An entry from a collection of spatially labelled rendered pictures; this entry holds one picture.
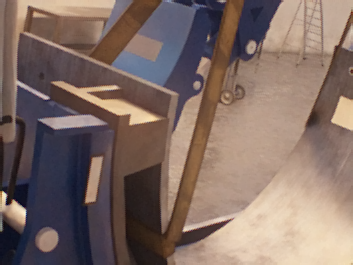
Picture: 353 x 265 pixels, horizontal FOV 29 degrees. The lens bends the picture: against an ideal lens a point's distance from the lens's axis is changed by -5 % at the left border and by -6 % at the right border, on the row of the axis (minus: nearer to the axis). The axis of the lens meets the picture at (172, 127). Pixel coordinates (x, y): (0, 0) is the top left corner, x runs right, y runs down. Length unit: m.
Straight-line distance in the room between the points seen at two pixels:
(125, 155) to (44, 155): 0.23
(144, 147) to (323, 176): 1.98
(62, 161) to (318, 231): 2.00
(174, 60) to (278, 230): 1.64
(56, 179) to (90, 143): 0.12
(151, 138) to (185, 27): 2.94
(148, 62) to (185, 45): 0.29
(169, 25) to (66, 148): 3.19
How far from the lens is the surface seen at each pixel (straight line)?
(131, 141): 1.70
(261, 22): 5.30
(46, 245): 1.67
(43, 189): 1.61
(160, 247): 1.97
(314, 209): 3.51
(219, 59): 2.01
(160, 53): 4.72
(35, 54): 2.17
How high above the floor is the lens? 2.57
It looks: 16 degrees down
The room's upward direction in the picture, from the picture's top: 12 degrees clockwise
